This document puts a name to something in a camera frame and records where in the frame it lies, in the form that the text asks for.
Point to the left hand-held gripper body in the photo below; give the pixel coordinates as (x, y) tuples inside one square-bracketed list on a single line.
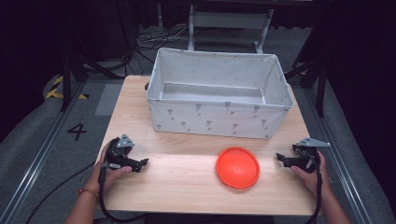
[(117, 154)]

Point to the orange round plate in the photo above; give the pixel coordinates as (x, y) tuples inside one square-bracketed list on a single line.
[(237, 168)]

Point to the grey metal stand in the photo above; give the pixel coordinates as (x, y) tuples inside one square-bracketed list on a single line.
[(229, 20)]

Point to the person's left hand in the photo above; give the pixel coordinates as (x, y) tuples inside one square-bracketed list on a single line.
[(109, 174)]

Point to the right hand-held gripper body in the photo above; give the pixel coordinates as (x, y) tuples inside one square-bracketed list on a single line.
[(306, 155)]

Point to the black tripod stand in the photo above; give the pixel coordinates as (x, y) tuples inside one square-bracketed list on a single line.
[(66, 84), (320, 87)]

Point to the white fabric storage box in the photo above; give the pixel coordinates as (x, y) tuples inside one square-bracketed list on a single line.
[(218, 118)]

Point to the metal floor rail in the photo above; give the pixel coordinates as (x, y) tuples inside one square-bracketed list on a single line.
[(34, 161), (339, 161)]

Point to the person's right hand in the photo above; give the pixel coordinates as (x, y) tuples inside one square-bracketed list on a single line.
[(312, 180)]

